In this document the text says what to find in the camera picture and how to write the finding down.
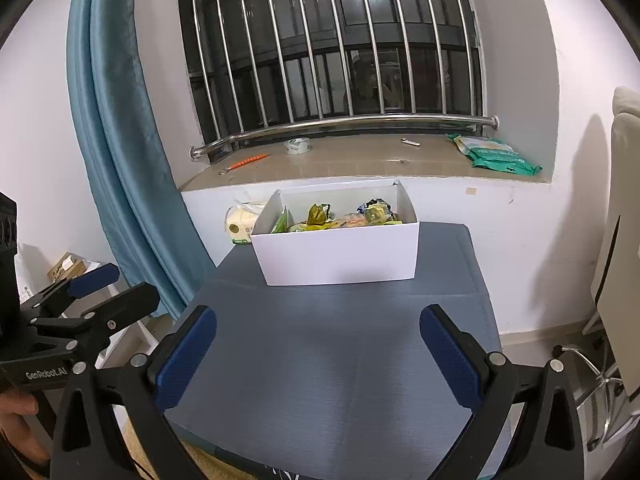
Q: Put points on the small brown cardboard box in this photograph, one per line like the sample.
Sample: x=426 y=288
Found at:
x=70 y=266

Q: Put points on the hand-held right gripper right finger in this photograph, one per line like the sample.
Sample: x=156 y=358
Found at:
x=450 y=355

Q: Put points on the olive green snack packet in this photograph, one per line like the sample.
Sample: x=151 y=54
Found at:
x=319 y=215

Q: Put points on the steel window guard rail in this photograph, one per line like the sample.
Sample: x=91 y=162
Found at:
x=350 y=121

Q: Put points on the dark window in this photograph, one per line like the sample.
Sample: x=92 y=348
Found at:
x=375 y=20

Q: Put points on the small white stick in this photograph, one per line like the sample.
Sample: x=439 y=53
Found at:
x=410 y=143

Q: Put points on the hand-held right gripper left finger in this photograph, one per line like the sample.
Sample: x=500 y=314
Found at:
x=185 y=355

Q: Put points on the orange ridged tool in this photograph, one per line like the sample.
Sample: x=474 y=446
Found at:
x=247 y=161

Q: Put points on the green seaweed snack packet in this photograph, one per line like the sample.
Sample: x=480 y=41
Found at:
x=281 y=222

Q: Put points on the white cardboard box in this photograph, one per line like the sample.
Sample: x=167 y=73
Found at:
x=335 y=255

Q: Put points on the yellow snack packet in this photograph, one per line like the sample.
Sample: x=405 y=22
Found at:
x=377 y=212

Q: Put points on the white office chair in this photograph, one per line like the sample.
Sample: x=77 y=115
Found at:
x=620 y=210

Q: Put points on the pale green printed packet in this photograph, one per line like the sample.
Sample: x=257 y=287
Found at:
x=482 y=146

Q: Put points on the beige cartoon snack packet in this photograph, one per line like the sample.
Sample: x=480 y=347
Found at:
x=350 y=221

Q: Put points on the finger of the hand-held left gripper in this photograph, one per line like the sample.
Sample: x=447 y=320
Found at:
x=125 y=305
x=92 y=277

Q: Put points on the blue curtain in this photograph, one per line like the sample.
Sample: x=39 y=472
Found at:
x=130 y=160

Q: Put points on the person's left hand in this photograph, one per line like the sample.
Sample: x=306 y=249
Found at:
x=17 y=410

